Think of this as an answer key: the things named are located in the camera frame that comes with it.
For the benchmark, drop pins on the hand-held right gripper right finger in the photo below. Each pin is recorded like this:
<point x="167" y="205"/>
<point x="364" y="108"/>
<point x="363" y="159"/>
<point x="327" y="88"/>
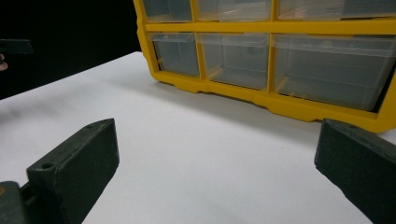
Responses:
<point x="364" y="168"/>

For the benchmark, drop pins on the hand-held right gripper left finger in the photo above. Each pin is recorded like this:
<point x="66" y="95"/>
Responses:
<point x="77" y="165"/>

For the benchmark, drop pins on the yellow and black drawer cabinet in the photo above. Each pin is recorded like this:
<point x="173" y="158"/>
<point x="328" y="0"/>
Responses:
<point x="295" y="109"/>

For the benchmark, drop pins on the black curtain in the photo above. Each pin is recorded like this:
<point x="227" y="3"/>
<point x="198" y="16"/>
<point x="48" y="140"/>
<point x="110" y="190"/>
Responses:
<point x="68" y="34"/>

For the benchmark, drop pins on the set of clear cabinet drawers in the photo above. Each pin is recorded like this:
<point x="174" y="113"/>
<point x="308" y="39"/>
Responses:
<point x="330" y="71"/>

